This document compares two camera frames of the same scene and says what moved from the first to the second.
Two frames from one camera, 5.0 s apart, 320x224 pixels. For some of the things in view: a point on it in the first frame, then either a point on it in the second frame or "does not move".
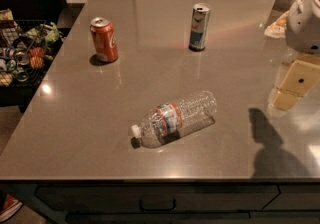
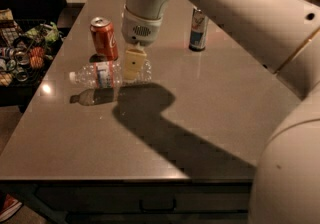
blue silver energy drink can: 199,27 does not move
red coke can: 103,40 does not move
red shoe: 10,207 does not move
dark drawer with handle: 93,199 does not move
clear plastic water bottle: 174,121 -> 106,75
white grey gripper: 304,23 -> 140,29
